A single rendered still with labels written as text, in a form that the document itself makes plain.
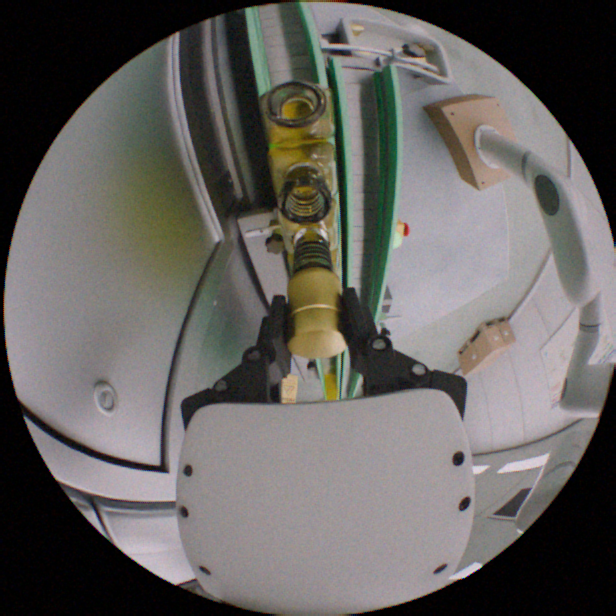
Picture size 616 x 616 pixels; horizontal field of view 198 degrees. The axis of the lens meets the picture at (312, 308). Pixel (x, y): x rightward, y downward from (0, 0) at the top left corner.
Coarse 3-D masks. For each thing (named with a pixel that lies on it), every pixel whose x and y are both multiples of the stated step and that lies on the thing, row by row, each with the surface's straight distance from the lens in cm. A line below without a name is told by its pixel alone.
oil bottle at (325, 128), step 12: (264, 96) 17; (288, 108) 18; (300, 108) 18; (264, 120) 16; (324, 120) 16; (264, 132) 17; (276, 132) 16; (288, 132) 16; (300, 132) 16; (312, 132) 16; (324, 132) 16; (276, 144) 18
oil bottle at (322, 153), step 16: (288, 144) 19; (304, 144) 17; (320, 144) 17; (272, 160) 17; (288, 160) 16; (304, 160) 16; (320, 160) 16; (336, 160) 17; (272, 176) 17; (336, 176) 17; (336, 192) 18
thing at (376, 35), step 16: (352, 32) 50; (368, 32) 61; (384, 32) 61; (400, 32) 60; (416, 32) 60; (384, 48) 58; (400, 64) 49; (432, 64) 61; (448, 64) 58; (448, 80) 55
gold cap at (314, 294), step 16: (304, 272) 12; (320, 272) 12; (288, 288) 13; (304, 288) 12; (320, 288) 11; (336, 288) 12; (288, 304) 12; (304, 304) 11; (320, 304) 11; (336, 304) 11; (288, 320) 12; (304, 320) 10; (320, 320) 10; (336, 320) 10; (288, 336) 11; (304, 336) 10; (320, 336) 10; (336, 336) 10; (304, 352) 12; (320, 352) 12; (336, 352) 12
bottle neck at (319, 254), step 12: (312, 228) 17; (300, 240) 16; (312, 240) 16; (324, 240) 16; (300, 252) 15; (312, 252) 14; (324, 252) 15; (300, 264) 14; (312, 264) 14; (324, 264) 14
